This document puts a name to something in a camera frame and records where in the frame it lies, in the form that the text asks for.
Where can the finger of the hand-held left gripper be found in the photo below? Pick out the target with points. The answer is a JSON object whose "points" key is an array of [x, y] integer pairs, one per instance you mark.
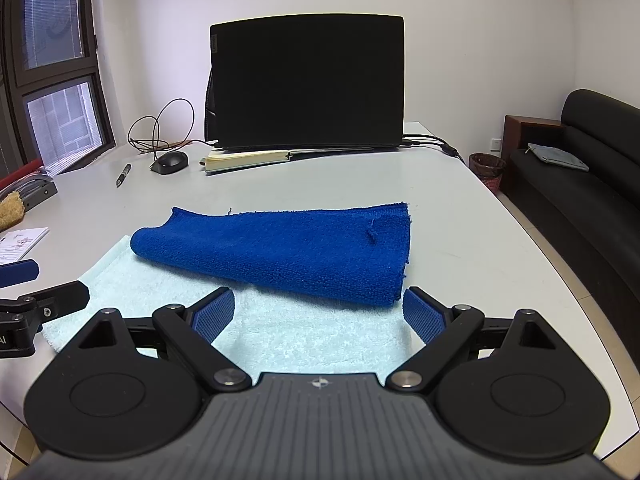
{"points": [[17, 273], [60, 299]]}

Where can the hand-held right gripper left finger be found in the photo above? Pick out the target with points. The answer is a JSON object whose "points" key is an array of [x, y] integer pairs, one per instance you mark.
{"points": [[215, 312]]}

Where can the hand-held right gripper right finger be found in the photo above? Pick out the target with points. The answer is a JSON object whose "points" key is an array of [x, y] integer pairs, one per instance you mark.
{"points": [[422, 315]]}

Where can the light cyan towel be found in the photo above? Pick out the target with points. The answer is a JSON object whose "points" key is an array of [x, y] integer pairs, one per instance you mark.
{"points": [[300, 332]]}

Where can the blue towel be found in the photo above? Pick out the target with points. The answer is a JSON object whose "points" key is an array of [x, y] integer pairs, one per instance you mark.
{"points": [[280, 250]]}

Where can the stack of printed papers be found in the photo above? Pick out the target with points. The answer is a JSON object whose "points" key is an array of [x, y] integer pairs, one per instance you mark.
{"points": [[20, 242]]}

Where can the yellow loofah sponge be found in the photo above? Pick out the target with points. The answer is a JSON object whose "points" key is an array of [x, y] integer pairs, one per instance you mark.
{"points": [[10, 210]]}

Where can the red folder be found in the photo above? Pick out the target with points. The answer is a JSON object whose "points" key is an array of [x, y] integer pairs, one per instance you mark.
{"points": [[22, 169]]}

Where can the black pen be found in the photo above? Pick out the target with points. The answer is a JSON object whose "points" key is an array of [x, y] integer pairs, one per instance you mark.
{"points": [[123, 175]]}

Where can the black computer mouse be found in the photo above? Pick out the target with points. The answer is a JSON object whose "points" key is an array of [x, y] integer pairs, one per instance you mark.
{"points": [[170, 162]]}

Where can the cream paged notebook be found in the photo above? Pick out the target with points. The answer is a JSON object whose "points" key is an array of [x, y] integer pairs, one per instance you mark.
{"points": [[245, 158]]}

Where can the red wastebasket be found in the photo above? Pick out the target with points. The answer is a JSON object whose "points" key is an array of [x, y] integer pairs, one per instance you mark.
{"points": [[487, 170]]}

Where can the black sofa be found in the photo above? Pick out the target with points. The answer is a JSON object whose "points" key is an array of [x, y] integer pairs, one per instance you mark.
{"points": [[575, 215]]}

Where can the grey pouch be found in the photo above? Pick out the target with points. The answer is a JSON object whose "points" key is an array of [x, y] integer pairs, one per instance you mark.
{"points": [[557, 157]]}

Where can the dark framed window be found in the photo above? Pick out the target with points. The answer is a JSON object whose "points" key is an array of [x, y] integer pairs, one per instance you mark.
{"points": [[55, 60]]}

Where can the brown wooden side table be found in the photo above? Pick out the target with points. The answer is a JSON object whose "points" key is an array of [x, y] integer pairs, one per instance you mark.
{"points": [[532, 125]]}

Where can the black laptop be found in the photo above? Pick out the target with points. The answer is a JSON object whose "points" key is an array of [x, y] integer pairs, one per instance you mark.
{"points": [[305, 80]]}

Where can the white wall socket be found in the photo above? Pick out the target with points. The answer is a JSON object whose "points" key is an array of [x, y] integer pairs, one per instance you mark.
{"points": [[495, 144]]}

